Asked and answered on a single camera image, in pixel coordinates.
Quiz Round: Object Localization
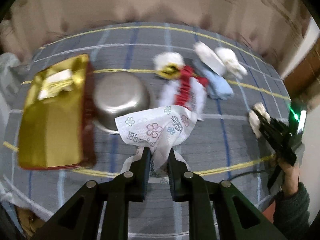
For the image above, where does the small white cloth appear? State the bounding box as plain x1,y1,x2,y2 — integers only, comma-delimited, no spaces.
248,102,271,139

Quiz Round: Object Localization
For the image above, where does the floral printed tissue pack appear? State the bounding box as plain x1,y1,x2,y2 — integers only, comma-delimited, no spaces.
115,105,197,177

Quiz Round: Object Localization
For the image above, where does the light blue towel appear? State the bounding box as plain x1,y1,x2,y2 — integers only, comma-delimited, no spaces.
193,59,234,100

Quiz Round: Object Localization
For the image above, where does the red white ruffled cloth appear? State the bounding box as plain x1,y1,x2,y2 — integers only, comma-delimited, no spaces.
158,66,208,121

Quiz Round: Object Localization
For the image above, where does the white plush with yellow tip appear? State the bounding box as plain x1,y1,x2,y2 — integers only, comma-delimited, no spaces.
153,52,185,80

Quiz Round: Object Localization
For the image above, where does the white fluffy sock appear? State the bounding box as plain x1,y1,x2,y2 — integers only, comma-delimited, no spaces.
215,47,248,79

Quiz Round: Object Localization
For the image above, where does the dark green sleeve forearm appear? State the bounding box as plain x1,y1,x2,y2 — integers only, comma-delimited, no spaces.
273,183,310,239

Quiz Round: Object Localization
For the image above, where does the person right hand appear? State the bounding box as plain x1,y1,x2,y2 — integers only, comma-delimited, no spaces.
278,158,299,197

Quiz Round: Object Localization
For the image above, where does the grey plaid tablecloth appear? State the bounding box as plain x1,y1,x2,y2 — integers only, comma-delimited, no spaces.
0,22,292,240

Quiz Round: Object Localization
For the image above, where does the steel bowl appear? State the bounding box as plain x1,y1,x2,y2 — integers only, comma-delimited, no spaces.
93,72,152,134

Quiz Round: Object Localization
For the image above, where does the gold rectangular tray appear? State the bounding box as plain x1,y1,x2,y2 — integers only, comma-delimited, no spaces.
17,54,97,170

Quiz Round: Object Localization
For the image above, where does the brown cloth pile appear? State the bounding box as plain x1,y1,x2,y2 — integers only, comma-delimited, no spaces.
16,207,45,239

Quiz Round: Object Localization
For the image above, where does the white folded cloth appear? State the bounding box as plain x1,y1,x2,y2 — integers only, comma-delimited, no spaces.
194,41,227,76

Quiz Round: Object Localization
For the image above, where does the yellow striped folded cloth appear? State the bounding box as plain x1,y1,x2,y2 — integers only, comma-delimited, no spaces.
37,69,74,100

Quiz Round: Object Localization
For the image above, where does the beige leaf print curtain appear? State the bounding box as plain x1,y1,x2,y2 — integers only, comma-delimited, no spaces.
1,0,311,68

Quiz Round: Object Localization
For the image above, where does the white green patterned cover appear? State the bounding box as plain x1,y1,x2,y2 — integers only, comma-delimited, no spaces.
1,53,23,140

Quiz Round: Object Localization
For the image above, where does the black cable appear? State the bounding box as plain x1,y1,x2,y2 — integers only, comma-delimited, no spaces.
228,167,276,181

